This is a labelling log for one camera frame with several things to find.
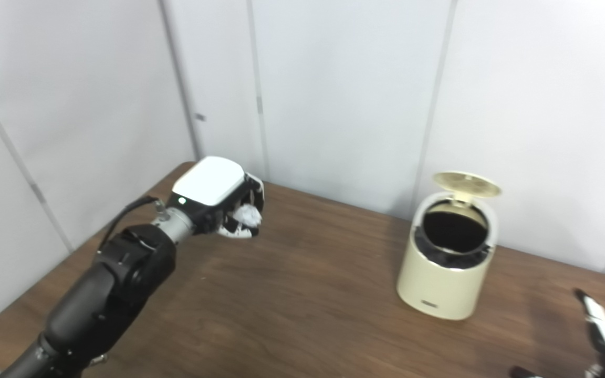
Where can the cream-colored bin body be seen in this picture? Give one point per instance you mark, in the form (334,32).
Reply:
(434,289)

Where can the white paper ball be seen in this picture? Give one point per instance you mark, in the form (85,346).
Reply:
(247,215)

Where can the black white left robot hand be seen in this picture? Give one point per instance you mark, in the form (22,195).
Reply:
(208,184)

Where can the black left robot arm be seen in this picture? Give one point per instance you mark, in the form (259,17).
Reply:
(103,294)

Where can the grey wall trim strip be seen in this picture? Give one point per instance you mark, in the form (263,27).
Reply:
(179,79)

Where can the round cream bin lid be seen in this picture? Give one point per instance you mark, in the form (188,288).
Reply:
(468,185)

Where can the black bin liner bag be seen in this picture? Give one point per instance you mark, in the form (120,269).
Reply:
(452,231)

